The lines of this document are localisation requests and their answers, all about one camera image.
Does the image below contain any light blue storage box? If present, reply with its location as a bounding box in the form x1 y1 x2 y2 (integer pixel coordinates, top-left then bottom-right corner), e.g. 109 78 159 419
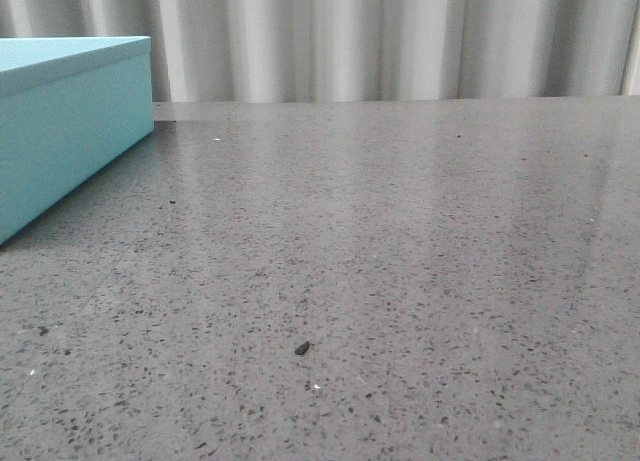
1 36 154 240

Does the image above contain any small black debris piece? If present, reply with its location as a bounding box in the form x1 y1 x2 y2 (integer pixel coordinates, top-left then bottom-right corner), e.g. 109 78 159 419
294 341 310 356

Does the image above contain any grey pleated curtain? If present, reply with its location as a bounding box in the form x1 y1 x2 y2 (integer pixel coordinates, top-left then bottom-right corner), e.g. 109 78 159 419
1 0 639 103

